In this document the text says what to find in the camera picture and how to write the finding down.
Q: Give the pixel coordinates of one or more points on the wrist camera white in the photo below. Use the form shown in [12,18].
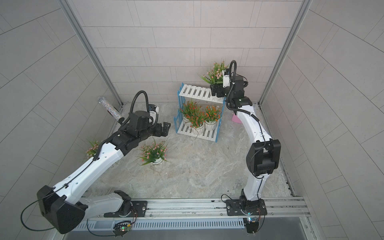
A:
[154,110]
[226,81]

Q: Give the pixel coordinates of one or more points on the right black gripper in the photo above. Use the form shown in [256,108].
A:
[217,90]

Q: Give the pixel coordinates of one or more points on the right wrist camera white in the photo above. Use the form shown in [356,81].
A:
[226,81]

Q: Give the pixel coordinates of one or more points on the red flower pot back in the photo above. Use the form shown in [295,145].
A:
[188,109]

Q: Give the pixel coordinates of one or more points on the pink metronome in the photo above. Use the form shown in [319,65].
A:
[236,119]

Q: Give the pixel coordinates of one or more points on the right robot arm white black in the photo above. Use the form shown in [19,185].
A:
[264,153]

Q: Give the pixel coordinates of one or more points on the left circuit board with cables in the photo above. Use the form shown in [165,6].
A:
[119,229]

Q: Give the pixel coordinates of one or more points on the right circuit board with cables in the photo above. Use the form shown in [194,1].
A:
[254,224]

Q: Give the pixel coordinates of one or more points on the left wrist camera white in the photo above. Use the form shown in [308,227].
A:
[154,110]

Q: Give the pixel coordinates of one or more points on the red flower pot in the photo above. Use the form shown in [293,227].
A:
[197,123]
[188,109]
[212,117]

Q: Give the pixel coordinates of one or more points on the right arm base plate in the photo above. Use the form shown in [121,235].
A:
[246,208]

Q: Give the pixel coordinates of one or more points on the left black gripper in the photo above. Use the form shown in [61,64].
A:
[160,133]

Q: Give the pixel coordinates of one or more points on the circuit board with cables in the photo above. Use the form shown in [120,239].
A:
[254,224]
[119,229]

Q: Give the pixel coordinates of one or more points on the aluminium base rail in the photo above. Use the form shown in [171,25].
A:
[196,214]

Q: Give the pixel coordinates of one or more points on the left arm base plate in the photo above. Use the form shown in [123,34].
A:
[138,207]

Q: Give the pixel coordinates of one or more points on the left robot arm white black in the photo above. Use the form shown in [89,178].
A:
[64,205]

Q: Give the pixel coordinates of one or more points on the blue white two-tier rack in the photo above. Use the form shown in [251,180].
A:
[204,98]

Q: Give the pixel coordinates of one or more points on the glitter tube on black stand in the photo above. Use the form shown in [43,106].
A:
[111,109]

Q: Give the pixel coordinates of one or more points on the pink flower pot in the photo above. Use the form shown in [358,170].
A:
[94,145]
[153,154]
[215,75]

